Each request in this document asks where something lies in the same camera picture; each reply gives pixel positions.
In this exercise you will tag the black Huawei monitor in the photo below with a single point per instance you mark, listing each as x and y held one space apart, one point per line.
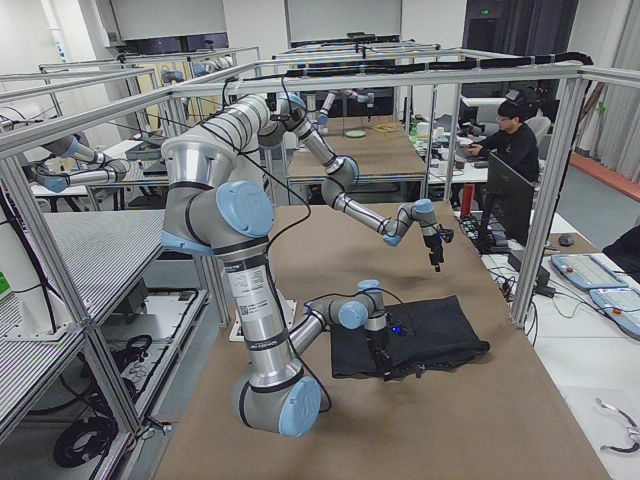
508 199

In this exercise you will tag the seated person in black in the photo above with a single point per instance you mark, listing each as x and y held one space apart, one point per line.
514 143

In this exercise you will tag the black printed t-shirt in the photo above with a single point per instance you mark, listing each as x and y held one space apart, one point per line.
444 340

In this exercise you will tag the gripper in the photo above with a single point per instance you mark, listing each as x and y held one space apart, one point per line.
376 345
433 247

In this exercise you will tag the teach pendant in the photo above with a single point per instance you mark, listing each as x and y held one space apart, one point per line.
621 305
586 272

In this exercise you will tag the striped metal workbench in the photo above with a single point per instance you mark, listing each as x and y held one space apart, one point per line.
106 253

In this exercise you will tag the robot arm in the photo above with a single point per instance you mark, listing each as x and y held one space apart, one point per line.
208 214
270 116

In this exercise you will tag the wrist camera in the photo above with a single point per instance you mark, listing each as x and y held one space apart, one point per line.
446 235
399 327

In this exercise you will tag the aluminium frame post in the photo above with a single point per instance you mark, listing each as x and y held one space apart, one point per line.
572 94

